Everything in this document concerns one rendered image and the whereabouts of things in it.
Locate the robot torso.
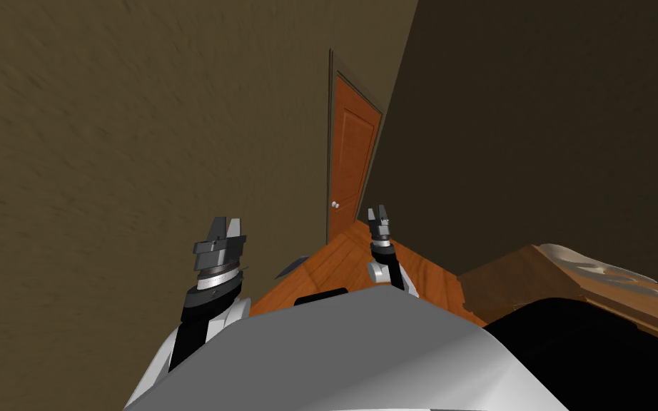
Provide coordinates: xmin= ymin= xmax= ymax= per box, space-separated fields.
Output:
xmin=123 ymin=283 xmax=571 ymax=411

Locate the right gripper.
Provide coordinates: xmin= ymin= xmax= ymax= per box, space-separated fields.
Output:
xmin=367 ymin=203 xmax=393 ymax=241

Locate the orange wooden door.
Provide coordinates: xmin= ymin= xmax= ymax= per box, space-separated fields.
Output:
xmin=328 ymin=73 xmax=384 ymax=244

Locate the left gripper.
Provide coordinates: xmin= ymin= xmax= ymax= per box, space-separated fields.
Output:
xmin=192 ymin=216 xmax=248 ymax=273

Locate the brown wooden furniture piece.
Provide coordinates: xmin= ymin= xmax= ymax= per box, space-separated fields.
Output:
xmin=457 ymin=243 xmax=658 ymax=352

